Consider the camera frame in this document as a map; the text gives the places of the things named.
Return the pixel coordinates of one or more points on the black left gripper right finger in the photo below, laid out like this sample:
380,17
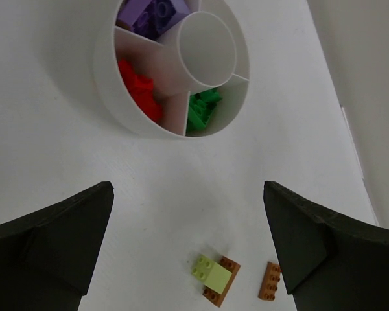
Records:
329,261

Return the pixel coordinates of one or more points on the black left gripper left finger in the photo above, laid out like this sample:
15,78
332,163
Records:
47,258

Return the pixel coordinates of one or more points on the orange lego brick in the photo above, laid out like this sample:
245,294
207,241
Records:
270,282

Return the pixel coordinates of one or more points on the red lego brick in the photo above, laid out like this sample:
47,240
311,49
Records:
141,89

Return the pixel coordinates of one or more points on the green square lego brick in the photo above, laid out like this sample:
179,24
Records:
201,107

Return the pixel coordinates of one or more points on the purple arched lego piece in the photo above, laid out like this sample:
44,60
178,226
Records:
151,18

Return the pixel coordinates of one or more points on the brown curved lego piece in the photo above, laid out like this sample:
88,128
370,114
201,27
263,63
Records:
218,298

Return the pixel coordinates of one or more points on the yellow lego brick left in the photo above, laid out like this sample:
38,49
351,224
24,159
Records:
210,272

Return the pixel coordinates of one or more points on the white round divided container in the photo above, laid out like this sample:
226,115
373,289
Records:
205,50

